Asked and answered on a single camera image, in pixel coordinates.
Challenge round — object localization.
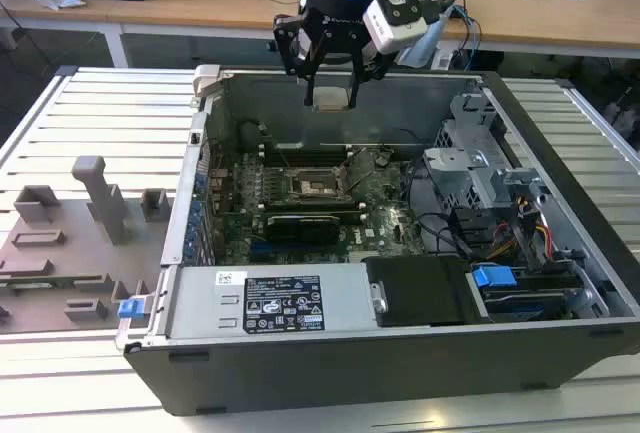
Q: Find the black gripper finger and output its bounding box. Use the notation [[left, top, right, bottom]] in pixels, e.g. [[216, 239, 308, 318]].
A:
[[273, 13, 326, 107], [348, 42, 392, 107]]

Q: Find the silver CPU plate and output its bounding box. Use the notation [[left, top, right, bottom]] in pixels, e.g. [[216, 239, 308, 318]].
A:
[[312, 86, 351, 113]]

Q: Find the black RAM slot bank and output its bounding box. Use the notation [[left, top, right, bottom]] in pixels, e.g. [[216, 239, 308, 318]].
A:
[[258, 201, 364, 222], [262, 146, 354, 168]]

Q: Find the CPU socket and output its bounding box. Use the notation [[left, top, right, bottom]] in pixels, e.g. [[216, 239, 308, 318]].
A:
[[279, 165, 357, 207]]

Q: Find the blue expansion slot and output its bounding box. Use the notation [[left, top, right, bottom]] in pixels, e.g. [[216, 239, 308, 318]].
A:
[[249, 240, 281, 262]]

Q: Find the wooden desk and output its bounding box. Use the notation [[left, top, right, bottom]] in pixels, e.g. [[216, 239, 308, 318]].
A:
[[0, 0, 640, 69]]

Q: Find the grey metal disk bay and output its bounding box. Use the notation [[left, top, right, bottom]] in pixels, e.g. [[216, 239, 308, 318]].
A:
[[422, 92, 551, 214]]

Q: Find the green motherboard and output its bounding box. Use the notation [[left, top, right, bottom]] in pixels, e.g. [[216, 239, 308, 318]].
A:
[[207, 150, 436, 264]]

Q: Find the black plastic shroud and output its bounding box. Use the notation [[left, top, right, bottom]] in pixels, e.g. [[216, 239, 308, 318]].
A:
[[363, 255, 479, 328]]

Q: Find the blue disk carrier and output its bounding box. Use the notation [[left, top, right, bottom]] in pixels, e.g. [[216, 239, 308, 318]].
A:
[[469, 263, 569, 323]]

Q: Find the silver power supply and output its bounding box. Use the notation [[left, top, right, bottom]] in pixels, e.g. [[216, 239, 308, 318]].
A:
[[149, 265, 389, 339]]

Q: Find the grey parts rack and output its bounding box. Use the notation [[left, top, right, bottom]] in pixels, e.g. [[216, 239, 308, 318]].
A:
[[0, 155, 176, 337]]

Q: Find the black open PC case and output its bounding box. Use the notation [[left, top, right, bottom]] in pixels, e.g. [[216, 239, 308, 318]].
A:
[[115, 65, 640, 417]]

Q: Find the green RAM stick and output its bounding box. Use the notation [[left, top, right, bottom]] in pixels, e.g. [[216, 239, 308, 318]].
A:
[[0, 275, 109, 290]]

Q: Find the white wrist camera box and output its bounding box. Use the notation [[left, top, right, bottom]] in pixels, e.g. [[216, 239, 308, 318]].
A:
[[362, 0, 430, 54]]

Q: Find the grey case handle latch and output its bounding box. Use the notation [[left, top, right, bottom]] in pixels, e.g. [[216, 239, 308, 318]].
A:
[[192, 65, 224, 99]]

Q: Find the blue cable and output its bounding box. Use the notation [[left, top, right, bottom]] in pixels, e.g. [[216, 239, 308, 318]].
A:
[[449, 2, 484, 57]]

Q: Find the red yellow wire bundle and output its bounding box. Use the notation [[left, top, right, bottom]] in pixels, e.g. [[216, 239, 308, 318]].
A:
[[492, 220, 554, 259]]

